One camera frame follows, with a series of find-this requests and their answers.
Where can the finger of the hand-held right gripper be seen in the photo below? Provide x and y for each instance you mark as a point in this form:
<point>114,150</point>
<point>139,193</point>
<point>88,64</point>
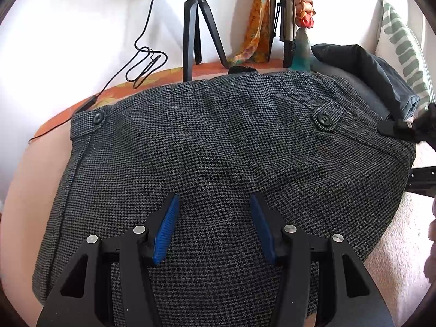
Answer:
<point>422,180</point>
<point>391,129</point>

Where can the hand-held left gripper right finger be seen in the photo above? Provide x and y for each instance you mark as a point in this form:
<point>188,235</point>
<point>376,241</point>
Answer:
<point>263,226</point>

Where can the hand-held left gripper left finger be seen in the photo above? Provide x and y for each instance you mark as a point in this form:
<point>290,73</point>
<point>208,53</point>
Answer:
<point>165,226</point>

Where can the grey houndstooth pants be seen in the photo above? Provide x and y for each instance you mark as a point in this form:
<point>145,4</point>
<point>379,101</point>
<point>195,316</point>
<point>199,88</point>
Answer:
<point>218,143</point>

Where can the person's right hand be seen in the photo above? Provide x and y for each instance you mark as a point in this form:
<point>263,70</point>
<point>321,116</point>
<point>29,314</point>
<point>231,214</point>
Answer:
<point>432,233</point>

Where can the dark blue folded garment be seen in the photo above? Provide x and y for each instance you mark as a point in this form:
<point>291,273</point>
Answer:
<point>368,71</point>

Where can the white fuzzy blanket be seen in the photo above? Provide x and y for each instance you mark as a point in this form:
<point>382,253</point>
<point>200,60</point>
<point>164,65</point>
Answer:
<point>402,252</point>

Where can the white green patterned pillow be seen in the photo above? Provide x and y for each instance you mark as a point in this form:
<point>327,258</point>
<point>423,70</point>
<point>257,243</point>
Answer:
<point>402,47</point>

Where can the teal glass vase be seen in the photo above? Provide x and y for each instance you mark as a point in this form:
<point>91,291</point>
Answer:
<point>302,49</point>

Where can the pink bed sheet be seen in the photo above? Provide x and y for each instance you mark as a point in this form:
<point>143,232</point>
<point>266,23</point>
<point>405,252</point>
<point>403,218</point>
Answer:
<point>37,190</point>

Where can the folded beige tripod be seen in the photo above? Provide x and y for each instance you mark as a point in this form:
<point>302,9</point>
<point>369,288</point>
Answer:
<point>285,17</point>

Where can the orange patterned scarf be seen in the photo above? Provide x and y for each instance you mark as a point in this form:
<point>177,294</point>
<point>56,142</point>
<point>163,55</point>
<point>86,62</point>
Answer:
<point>257,24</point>

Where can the black camera tripod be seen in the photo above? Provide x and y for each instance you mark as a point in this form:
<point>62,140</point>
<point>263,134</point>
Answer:
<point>194,24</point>

